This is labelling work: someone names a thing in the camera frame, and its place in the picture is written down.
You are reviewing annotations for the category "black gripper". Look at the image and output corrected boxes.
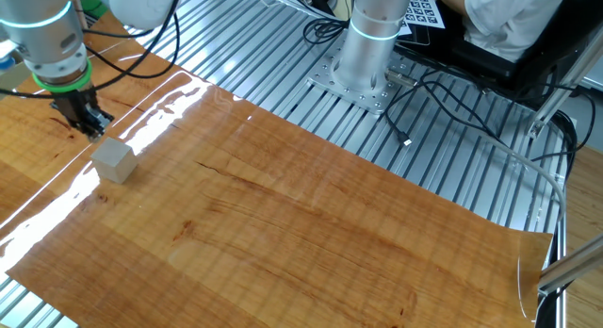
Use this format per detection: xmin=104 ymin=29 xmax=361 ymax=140
xmin=50 ymin=90 xmax=116 ymax=140

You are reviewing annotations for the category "coiled black cable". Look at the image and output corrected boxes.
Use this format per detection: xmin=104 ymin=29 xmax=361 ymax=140
xmin=301 ymin=16 xmax=352 ymax=47

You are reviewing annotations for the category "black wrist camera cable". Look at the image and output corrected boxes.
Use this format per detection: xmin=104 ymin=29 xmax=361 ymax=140
xmin=0 ymin=0 xmax=186 ymax=101

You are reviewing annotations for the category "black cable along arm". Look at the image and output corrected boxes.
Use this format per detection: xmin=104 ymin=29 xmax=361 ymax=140
xmin=84 ymin=11 xmax=183 ymax=80

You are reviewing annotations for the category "green wrist flange ring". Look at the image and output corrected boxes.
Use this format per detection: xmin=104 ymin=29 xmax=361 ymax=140
xmin=31 ymin=58 xmax=94 ymax=94

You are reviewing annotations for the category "silver base connector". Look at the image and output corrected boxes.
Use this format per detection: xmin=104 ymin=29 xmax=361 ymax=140
xmin=384 ymin=68 xmax=418 ymax=89

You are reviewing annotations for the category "silver wrist camera blue tip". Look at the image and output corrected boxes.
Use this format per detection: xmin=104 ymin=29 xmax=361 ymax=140
xmin=0 ymin=38 xmax=23 ymax=74

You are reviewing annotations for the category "black USB cable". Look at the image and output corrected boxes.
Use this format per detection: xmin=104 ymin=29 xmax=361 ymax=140
xmin=382 ymin=68 xmax=508 ymax=148

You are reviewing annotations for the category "aluminium frame post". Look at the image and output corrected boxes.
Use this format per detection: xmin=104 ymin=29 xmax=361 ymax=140
xmin=526 ymin=24 xmax=603 ymax=139
xmin=536 ymin=233 xmax=603 ymax=296

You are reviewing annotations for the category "person in white shirt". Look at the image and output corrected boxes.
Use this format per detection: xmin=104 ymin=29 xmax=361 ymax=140
xmin=464 ymin=0 xmax=569 ymax=63

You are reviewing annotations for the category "black electronics box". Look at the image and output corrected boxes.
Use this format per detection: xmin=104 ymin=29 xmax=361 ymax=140
xmin=308 ymin=0 xmax=352 ymax=17

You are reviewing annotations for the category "glossy wood-grain mat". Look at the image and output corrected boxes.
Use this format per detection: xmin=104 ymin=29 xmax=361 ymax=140
xmin=0 ymin=11 xmax=553 ymax=328

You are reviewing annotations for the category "clear plastic tube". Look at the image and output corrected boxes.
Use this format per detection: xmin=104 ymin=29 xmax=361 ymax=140
xmin=465 ymin=137 xmax=568 ymax=225

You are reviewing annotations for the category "green machine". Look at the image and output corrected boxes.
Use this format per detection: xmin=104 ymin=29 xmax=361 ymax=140
xmin=79 ymin=0 xmax=109 ymax=21

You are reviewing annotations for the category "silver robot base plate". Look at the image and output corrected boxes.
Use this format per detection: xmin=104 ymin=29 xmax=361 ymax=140
xmin=306 ymin=39 xmax=418 ymax=116

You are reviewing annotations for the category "black cable bundle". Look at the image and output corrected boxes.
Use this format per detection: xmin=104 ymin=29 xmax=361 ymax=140
xmin=534 ymin=90 xmax=597 ymax=328

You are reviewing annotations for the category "black office chair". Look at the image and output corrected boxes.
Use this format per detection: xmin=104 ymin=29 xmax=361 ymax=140
xmin=447 ymin=0 xmax=603 ymax=107

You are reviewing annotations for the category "printed marker sheet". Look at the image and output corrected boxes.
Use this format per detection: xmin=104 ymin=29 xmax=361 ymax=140
xmin=398 ymin=0 xmax=447 ymax=37

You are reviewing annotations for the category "small pale wooden block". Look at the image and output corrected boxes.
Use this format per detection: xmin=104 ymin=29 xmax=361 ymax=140
xmin=90 ymin=137 xmax=139 ymax=185

